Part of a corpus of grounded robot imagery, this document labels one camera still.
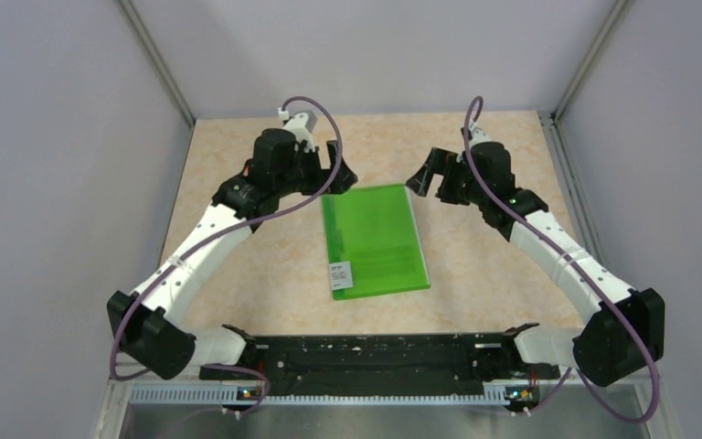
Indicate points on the aluminium front rail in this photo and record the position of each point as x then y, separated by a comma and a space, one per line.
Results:
189, 388

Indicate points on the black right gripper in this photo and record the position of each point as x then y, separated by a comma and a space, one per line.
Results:
444, 163

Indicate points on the aluminium frame post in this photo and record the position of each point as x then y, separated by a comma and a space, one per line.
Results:
157, 63
602, 38

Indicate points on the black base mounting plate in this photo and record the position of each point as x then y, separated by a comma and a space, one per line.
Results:
454, 364

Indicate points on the aluminium frame post right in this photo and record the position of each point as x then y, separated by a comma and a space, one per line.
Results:
602, 38

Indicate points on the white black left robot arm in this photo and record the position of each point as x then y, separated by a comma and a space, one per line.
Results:
148, 336

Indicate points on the aluminium side rail right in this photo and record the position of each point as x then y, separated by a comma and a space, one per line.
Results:
571, 187

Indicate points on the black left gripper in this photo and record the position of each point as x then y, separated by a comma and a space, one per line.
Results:
322, 176

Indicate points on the aluminium frame post left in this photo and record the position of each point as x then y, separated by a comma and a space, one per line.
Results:
157, 63

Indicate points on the green plastic folder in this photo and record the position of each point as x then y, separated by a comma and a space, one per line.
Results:
373, 244

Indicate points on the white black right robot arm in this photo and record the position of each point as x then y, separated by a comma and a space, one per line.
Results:
624, 328

